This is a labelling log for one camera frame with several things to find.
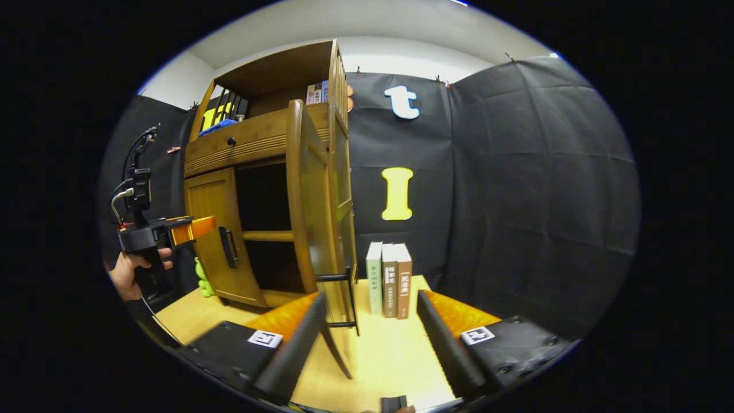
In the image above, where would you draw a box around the wooden inner cabinet shelf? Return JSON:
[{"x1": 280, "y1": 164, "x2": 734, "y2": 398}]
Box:
[{"x1": 242, "y1": 230, "x2": 295, "y2": 242}]

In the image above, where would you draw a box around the grey cable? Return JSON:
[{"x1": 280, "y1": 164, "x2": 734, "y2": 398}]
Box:
[{"x1": 111, "y1": 188, "x2": 136, "y2": 225}]

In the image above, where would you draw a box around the wooden cabinet drawer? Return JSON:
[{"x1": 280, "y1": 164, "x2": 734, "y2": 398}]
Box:
[{"x1": 183, "y1": 106, "x2": 331, "y2": 178}]

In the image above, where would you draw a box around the pale green hardcover book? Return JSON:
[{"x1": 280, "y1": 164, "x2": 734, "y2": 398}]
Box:
[{"x1": 365, "y1": 241, "x2": 384, "y2": 315}]

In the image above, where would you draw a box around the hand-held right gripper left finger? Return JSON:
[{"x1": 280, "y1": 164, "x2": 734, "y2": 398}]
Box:
[{"x1": 183, "y1": 291, "x2": 328, "y2": 405}]

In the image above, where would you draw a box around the green toy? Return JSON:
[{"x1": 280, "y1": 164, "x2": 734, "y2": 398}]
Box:
[{"x1": 194, "y1": 256, "x2": 216, "y2": 298}]

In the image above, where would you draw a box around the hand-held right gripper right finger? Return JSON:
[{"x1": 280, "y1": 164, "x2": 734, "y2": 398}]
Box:
[{"x1": 416, "y1": 289, "x2": 574, "y2": 402}]

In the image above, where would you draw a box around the wooden shoe cabinet door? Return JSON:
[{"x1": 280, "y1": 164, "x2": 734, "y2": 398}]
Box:
[
  {"x1": 183, "y1": 167, "x2": 268, "y2": 309},
  {"x1": 286, "y1": 99, "x2": 361, "y2": 379}
]

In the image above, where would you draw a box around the blue towel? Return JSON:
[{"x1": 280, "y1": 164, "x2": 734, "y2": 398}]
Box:
[{"x1": 198, "y1": 118, "x2": 239, "y2": 138}]

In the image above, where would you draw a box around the reddish brown hardcover book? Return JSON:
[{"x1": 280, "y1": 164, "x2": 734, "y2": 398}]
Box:
[{"x1": 395, "y1": 243, "x2": 413, "y2": 321}]

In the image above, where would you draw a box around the black backdrop cloth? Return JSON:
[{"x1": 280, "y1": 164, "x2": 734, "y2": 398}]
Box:
[{"x1": 97, "y1": 54, "x2": 642, "y2": 345}]

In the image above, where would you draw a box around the wooden double-door shoe cabinet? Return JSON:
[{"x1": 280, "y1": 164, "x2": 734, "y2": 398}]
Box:
[{"x1": 182, "y1": 39, "x2": 361, "y2": 379}]

